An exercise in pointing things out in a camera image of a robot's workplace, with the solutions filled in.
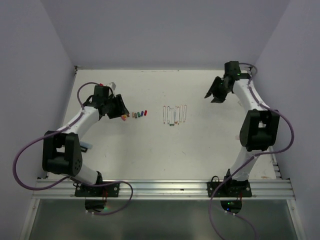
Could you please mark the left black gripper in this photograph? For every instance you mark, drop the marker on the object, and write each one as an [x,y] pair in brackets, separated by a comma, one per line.
[121,109]

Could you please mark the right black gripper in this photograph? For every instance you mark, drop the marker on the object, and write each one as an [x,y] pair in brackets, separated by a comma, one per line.
[218,97]

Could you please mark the pink marker pen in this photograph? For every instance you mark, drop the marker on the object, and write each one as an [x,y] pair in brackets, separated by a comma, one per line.
[184,114]

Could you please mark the yellow marker pen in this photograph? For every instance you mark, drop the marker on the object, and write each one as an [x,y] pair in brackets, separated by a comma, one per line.
[181,113]

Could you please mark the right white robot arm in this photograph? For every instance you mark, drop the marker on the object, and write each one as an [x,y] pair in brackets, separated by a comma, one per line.
[260,126]

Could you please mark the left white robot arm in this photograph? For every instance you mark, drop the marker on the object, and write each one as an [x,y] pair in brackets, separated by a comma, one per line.
[62,154]

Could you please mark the light blue highlighter pen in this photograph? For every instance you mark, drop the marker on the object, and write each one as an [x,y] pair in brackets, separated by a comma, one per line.
[86,145]

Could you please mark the black marker pen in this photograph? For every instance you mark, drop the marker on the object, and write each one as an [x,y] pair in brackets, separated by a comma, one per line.
[84,149]

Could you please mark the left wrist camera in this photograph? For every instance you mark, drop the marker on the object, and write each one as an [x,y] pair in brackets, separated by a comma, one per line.
[112,85]

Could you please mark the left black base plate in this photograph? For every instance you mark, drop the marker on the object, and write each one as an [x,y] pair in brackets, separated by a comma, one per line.
[109,191]

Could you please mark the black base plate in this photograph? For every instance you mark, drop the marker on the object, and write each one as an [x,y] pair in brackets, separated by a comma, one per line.
[231,189]
[109,191]

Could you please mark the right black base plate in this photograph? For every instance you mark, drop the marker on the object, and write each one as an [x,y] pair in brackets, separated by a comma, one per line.
[231,189]

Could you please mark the aluminium front rail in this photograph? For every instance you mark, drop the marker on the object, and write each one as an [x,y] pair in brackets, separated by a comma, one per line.
[265,189]

